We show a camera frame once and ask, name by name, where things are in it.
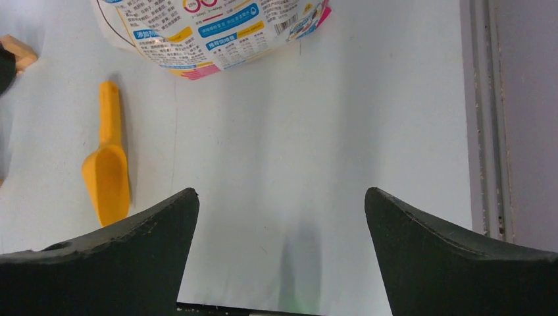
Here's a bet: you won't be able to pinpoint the black bowl wooden feet near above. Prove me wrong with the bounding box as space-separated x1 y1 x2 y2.
1 34 38 94

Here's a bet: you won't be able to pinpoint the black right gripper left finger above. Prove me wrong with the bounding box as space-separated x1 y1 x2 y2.
1 188 200 315

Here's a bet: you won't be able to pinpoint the aluminium frame post right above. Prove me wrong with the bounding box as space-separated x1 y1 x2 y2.
459 1 515 243

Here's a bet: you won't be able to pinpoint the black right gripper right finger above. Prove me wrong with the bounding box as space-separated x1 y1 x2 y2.
365 187 557 315

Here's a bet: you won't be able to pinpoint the yellow plastic food scoop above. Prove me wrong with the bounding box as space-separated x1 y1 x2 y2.
82 81 130 227

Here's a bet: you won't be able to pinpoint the cat food bag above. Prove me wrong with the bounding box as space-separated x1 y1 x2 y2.
91 0 331 80

